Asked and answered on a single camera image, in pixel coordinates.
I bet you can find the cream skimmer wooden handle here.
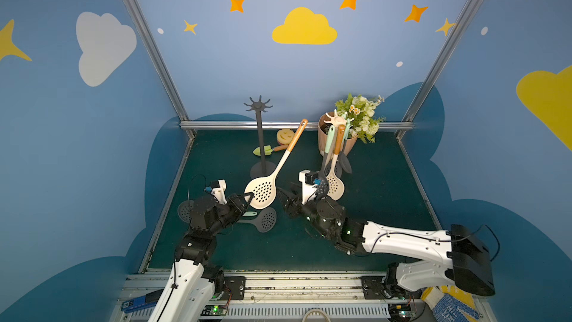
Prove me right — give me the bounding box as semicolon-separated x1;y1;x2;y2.
327;125;346;201
244;119;308;210

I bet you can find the grey skimmer mint handle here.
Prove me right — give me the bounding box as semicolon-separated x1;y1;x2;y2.
238;207;277;233
315;125;335;201
338;119;352;174

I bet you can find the dark grey utensil rack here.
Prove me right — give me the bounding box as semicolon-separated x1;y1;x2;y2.
244;96;276;179

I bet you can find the cream utensil rack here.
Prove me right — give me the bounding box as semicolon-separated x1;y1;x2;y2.
318;110;355;178

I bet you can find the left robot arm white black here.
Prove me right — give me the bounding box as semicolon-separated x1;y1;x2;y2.
150;192;254;321

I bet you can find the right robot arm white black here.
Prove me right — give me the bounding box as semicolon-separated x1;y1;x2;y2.
277;188;495;298

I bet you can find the grey skimmer far left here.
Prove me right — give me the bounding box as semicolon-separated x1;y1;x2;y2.
177;200;194;225

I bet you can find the yellow smiley sponge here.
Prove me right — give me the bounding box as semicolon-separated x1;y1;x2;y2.
276;129;295;145

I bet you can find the pink pot with flowers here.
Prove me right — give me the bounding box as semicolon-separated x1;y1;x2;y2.
329;93;386;155

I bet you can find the yellow blue work glove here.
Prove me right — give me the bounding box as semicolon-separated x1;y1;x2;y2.
422;287;480;322

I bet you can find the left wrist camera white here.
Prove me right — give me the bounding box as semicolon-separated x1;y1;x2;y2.
209;180;227;205

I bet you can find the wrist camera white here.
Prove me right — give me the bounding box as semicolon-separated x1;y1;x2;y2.
209;180;227;205
299;169;320;204

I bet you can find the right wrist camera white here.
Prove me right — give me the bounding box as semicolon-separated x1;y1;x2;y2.
299;169;320;204

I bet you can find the small green trowel wooden handle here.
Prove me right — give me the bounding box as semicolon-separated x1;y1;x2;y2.
253;145;288;157

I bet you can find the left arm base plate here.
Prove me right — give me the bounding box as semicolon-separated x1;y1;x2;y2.
214;276;247;301

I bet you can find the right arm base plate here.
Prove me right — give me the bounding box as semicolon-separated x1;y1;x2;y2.
360;275;404;300

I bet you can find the blue tool on rail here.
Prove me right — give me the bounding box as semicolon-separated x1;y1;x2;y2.
121;289;163;314

